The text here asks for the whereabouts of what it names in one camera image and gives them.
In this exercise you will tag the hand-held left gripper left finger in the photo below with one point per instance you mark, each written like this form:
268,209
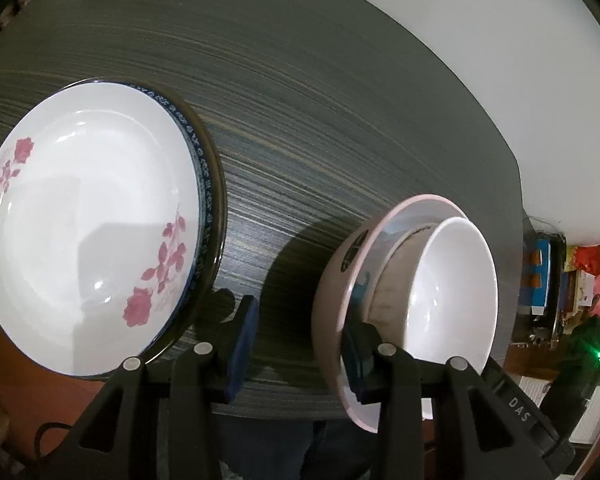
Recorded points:
242,350

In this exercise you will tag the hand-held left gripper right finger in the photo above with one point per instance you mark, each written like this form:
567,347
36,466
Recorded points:
355,365

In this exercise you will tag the large pink bowl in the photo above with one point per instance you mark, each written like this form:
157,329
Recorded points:
330,300

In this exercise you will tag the white bowl with blue pattern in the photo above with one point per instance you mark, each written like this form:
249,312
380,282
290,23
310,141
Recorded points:
361,290

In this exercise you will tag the small white printed bowl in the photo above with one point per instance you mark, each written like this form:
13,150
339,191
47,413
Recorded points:
455,285

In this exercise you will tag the large blue floral plate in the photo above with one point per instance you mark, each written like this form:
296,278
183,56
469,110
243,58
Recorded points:
207,185

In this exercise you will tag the white plate with pink flowers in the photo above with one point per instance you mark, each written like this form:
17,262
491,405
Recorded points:
80,210

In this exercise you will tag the white slatted panel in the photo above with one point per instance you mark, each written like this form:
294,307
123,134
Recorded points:
530,390

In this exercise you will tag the dark wooden side cabinet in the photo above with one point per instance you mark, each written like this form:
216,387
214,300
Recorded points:
530,340

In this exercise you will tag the blue box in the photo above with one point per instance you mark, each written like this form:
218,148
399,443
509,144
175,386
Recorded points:
541,280

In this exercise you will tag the person's dark trousers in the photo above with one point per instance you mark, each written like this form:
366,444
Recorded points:
280,450

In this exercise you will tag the red packet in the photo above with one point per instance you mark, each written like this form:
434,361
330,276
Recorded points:
585,260

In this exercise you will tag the beige patterned curtain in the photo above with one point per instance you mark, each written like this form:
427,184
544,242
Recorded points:
10,20

